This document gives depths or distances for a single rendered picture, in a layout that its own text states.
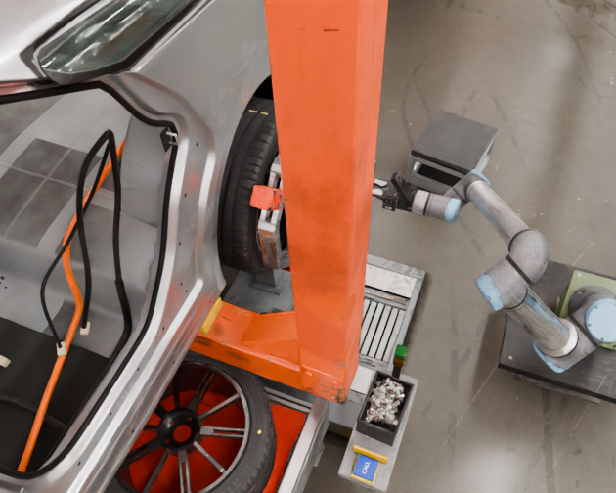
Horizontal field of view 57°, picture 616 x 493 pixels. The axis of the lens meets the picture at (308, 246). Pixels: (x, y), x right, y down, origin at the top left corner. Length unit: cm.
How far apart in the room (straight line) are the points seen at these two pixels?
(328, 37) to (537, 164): 288
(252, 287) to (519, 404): 131
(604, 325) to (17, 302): 209
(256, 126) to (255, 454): 111
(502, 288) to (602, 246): 164
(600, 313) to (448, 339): 80
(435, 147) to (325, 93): 220
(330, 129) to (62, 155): 140
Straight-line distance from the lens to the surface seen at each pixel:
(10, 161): 236
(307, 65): 99
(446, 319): 290
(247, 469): 205
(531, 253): 184
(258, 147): 192
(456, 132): 328
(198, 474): 232
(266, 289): 267
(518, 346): 256
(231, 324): 208
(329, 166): 112
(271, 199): 183
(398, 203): 225
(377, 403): 204
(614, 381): 262
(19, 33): 125
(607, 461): 281
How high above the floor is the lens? 246
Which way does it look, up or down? 52 degrees down
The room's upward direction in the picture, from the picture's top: 3 degrees counter-clockwise
